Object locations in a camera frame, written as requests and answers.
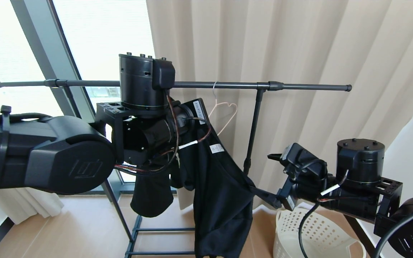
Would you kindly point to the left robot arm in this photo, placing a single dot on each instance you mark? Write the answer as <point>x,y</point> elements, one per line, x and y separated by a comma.
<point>48,154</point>

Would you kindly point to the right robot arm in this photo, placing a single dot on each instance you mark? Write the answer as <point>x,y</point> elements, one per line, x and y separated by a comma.
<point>360,161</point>

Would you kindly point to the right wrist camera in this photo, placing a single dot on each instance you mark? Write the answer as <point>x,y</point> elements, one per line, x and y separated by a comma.
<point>299,157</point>

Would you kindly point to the white laundry basket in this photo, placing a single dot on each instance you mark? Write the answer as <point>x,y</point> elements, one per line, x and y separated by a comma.
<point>321,236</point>

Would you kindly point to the black shorts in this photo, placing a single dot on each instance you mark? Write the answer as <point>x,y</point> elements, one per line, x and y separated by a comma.
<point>152,200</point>

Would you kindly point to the black garment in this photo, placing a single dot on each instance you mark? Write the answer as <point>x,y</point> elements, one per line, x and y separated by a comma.
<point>221,200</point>

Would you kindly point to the black clothes rack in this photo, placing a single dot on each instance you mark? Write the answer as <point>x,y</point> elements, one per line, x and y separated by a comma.
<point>299,86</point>

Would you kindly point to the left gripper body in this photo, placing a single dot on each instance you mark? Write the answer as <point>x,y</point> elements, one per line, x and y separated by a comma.
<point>152,138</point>

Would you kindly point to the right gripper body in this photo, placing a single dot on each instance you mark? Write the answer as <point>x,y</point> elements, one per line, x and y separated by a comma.
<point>307,191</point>

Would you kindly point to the beige curtain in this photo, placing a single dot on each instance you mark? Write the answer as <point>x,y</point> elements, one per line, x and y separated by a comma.
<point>31,208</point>
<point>299,53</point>

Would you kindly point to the pink clothes hanger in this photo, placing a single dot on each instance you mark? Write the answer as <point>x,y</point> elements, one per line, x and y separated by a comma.
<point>224,104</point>

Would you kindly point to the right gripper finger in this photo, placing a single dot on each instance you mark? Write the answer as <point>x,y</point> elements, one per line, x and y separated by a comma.
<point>275,157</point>
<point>271,200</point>

